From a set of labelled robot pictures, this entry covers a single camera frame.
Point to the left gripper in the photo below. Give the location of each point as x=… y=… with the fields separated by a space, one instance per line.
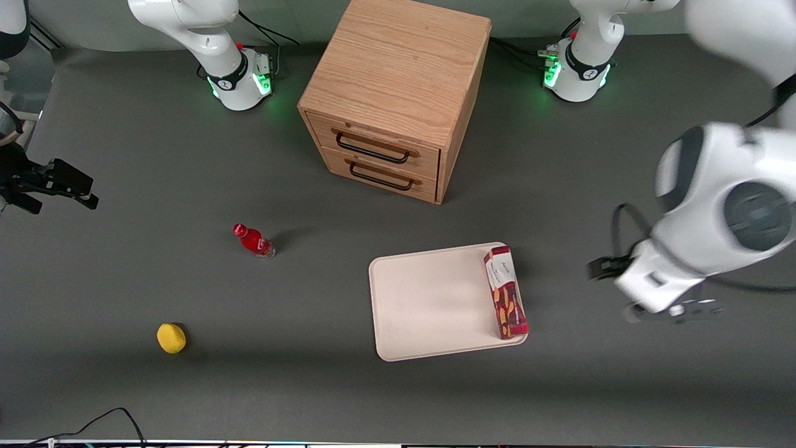
x=604 y=267

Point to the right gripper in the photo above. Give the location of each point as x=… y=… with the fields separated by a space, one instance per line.
x=13 y=174

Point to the red cookie box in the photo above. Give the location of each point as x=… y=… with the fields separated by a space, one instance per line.
x=507 y=298

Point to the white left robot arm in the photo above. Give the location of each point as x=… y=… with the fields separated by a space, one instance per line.
x=721 y=186

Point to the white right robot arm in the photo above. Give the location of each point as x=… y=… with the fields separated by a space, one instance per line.
x=211 y=37

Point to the beige rectangular tray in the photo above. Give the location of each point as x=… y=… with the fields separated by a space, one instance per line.
x=435 y=305

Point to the yellow lemon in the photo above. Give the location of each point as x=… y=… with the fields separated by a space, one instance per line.
x=171 y=338

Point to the red plastic bottle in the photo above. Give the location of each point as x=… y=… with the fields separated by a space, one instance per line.
x=252 y=239

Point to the wooden two-drawer cabinet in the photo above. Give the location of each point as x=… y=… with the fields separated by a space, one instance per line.
x=398 y=62

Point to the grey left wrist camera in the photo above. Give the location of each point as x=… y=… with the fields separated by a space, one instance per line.
x=690 y=309

